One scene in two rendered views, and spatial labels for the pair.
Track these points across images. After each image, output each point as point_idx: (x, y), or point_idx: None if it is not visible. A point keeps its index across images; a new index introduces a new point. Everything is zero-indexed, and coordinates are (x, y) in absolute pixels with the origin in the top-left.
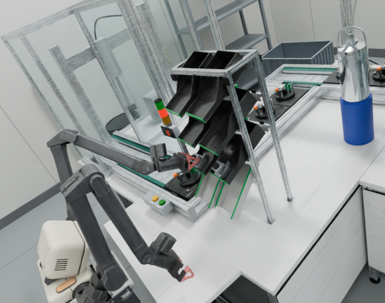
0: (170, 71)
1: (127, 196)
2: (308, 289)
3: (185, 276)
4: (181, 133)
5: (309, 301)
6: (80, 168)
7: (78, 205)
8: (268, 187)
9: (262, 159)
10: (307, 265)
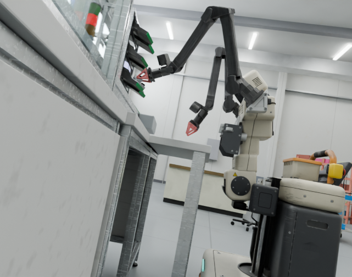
0: (134, 9)
1: (147, 131)
2: (128, 178)
3: (192, 132)
4: (139, 55)
5: (128, 189)
6: (222, 47)
7: None
8: None
9: None
10: (128, 159)
